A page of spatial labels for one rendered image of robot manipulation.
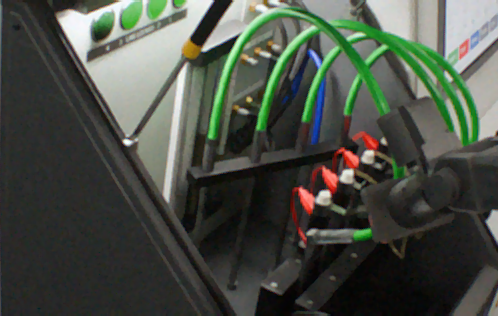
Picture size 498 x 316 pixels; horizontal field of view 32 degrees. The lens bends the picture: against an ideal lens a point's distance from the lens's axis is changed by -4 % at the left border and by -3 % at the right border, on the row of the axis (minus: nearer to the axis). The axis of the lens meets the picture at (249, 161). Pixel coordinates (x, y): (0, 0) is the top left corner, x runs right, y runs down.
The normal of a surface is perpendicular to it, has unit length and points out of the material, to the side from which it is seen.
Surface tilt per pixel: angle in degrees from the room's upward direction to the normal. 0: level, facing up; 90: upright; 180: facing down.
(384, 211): 45
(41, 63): 90
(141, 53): 90
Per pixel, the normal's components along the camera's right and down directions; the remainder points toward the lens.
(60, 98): -0.51, 0.38
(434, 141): 0.34, -0.28
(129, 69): 0.85, 0.38
